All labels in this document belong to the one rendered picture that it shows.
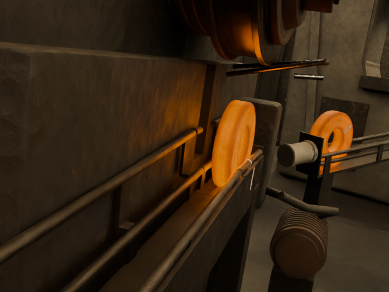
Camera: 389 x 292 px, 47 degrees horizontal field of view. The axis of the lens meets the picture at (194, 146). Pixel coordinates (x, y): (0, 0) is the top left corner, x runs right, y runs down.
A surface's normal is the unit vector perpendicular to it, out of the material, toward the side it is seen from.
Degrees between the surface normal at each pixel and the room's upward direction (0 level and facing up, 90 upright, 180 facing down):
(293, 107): 90
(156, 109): 90
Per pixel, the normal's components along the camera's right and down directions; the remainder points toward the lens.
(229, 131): -0.26, -0.29
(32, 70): 0.75, 0.24
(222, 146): -0.33, 0.04
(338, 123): 0.59, 0.25
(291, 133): -0.53, 0.11
